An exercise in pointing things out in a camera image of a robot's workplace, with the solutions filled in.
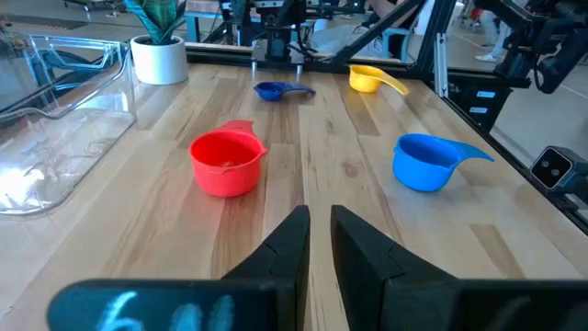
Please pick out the black electronics box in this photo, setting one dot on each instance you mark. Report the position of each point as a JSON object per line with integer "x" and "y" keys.
{"x": 459, "y": 108}

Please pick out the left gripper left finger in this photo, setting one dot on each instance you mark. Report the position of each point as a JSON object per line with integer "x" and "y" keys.
{"x": 289, "y": 257}

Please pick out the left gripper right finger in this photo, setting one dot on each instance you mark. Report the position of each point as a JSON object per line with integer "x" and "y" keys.
{"x": 363, "y": 276}

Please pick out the purple measuring spoon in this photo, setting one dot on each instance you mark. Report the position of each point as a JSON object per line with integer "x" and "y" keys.
{"x": 271, "y": 94}

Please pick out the green snake plant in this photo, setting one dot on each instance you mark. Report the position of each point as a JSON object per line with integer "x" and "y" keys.
{"x": 158, "y": 18}

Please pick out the yellow measuring cup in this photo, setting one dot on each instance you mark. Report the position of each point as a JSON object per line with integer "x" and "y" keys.
{"x": 363, "y": 83}

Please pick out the large red-orange measuring cup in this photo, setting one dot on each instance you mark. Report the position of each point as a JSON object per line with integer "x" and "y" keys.
{"x": 225, "y": 177}

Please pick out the white plant pot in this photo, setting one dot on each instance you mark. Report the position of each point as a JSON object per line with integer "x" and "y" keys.
{"x": 158, "y": 64}

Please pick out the table-level camera box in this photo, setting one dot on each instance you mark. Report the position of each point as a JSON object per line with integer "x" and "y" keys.
{"x": 551, "y": 167}

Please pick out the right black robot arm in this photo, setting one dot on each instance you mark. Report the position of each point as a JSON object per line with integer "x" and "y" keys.
{"x": 278, "y": 14}

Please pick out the person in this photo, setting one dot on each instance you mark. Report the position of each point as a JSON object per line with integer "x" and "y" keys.
{"x": 335, "y": 39}
{"x": 491, "y": 32}

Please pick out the black background robot arm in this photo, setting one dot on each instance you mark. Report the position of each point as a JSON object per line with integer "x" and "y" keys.
{"x": 542, "y": 27}

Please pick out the light blue measuring cup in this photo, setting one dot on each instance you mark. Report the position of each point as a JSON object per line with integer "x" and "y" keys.
{"x": 420, "y": 177}

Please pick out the clear plastic basket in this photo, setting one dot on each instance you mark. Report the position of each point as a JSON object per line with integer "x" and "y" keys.
{"x": 69, "y": 151}

